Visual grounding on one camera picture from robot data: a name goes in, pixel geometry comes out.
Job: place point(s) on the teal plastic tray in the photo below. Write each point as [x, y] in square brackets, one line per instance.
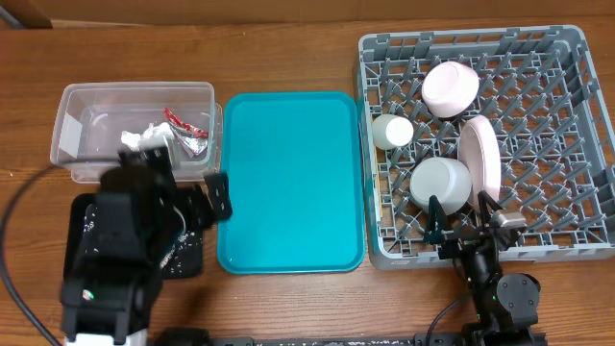
[294, 164]

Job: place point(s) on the black plastic tray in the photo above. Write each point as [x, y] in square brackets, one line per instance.
[76, 224]

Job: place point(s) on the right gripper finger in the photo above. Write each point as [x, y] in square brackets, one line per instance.
[489, 209]
[438, 221]

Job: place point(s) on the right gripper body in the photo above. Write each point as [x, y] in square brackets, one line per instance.
[458, 243]

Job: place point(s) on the red foil wrapper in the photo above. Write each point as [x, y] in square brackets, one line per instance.
[194, 140]

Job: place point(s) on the large pink plate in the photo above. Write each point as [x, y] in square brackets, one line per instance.
[479, 151]

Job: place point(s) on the cardboard backdrop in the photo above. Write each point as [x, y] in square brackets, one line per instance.
[40, 13]

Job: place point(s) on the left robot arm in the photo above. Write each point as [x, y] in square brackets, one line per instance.
[119, 238]

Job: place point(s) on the cream paper cup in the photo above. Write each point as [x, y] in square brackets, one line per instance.
[390, 131]

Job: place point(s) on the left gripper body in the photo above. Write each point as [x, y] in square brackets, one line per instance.
[194, 211]

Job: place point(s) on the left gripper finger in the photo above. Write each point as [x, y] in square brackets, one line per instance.
[219, 196]
[157, 158]

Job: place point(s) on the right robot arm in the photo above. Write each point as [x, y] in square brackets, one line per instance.
[506, 304]

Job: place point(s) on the grey dishwasher rack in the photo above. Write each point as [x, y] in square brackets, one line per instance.
[540, 91]

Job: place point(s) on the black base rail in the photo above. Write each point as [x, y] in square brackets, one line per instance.
[200, 337]

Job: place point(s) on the clear plastic bin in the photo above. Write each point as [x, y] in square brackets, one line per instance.
[98, 120]

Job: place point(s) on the white napkin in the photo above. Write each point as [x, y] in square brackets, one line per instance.
[154, 136]

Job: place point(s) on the grey bowl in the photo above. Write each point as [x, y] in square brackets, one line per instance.
[447, 179]

